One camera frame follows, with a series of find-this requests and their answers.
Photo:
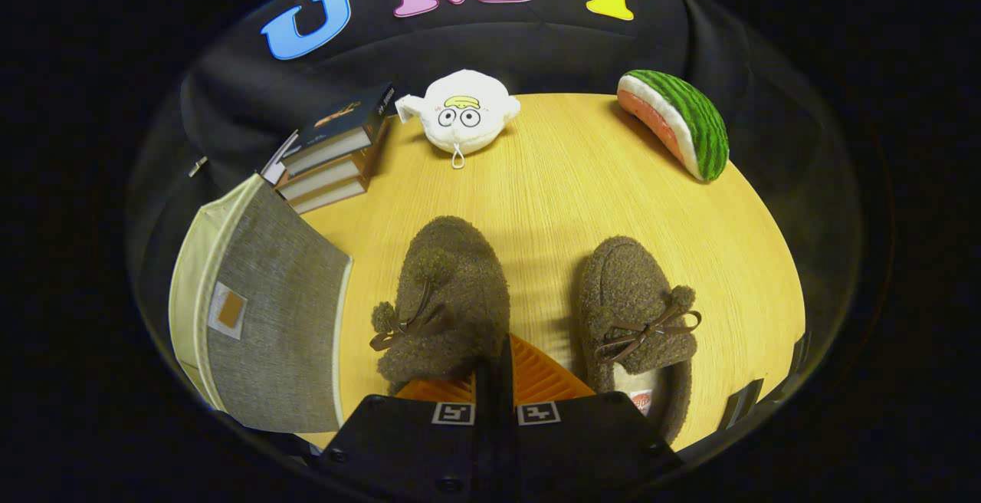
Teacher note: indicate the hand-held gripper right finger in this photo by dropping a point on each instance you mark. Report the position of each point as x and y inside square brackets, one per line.
[503, 380]

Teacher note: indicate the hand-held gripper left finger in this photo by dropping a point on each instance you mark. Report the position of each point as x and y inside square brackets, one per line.
[414, 449]

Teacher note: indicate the brown fuzzy shoe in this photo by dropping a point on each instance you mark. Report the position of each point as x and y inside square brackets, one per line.
[625, 288]
[452, 281]

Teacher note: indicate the grey fabric storage box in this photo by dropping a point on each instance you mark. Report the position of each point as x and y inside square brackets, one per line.
[283, 319]

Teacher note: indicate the brown cover book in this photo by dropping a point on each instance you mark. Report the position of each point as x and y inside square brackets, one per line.
[329, 195]
[326, 175]

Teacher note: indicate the white ghost plush toy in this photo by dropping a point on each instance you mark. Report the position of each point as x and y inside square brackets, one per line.
[464, 116]

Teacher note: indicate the dark blue hardcover book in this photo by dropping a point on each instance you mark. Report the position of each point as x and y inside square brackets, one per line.
[345, 116]

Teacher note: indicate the watermelon slice plush toy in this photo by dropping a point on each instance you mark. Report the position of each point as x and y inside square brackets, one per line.
[690, 116]

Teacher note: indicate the black backdrop cloth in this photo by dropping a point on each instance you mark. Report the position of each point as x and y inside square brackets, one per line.
[536, 50]

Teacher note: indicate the white clip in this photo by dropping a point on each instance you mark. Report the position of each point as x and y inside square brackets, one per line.
[198, 167]

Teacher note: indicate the black table edge bracket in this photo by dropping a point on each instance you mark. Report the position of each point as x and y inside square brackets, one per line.
[742, 403]

